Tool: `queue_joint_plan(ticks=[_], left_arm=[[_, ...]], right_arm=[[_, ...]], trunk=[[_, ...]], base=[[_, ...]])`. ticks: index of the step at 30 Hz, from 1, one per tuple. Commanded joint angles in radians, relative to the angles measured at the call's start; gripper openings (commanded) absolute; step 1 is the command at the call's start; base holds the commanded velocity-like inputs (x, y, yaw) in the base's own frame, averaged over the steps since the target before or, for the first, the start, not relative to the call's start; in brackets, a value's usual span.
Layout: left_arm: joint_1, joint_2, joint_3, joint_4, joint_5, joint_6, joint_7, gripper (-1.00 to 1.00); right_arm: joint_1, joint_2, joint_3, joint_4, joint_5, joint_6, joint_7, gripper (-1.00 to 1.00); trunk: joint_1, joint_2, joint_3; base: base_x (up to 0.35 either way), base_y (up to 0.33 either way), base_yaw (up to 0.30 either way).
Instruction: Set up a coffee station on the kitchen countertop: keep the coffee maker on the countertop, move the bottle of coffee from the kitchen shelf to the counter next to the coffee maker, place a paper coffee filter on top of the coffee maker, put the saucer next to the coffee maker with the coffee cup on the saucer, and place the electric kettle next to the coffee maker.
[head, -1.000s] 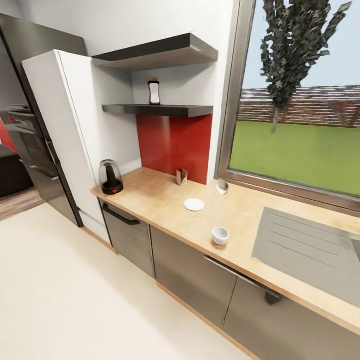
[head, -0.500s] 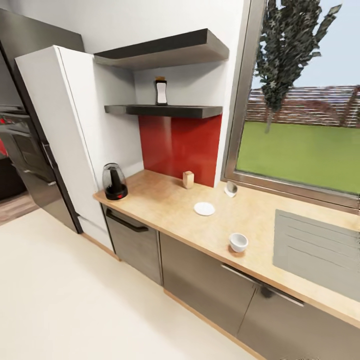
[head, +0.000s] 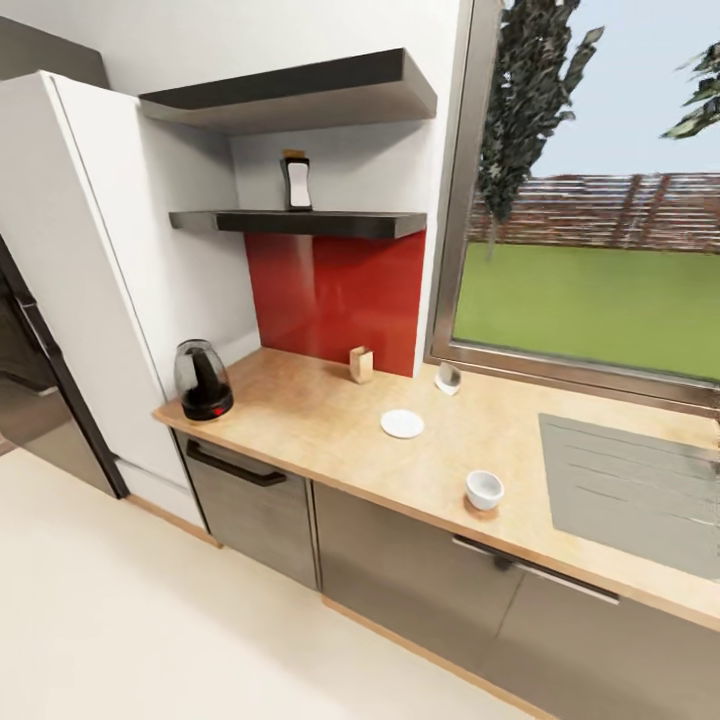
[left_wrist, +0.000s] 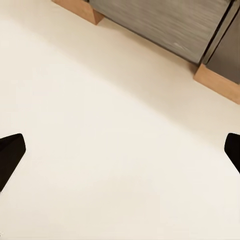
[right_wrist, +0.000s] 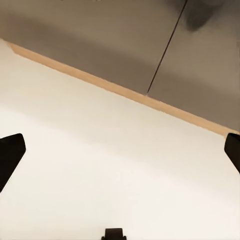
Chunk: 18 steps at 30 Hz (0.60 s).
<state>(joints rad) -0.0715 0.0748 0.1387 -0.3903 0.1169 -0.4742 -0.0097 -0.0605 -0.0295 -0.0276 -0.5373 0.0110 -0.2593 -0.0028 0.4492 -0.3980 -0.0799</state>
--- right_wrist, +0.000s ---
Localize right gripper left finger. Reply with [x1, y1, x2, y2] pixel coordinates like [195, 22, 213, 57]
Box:
[0, 133, 26, 193]

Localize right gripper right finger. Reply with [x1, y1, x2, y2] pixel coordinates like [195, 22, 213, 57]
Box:
[224, 133, 240, 173]

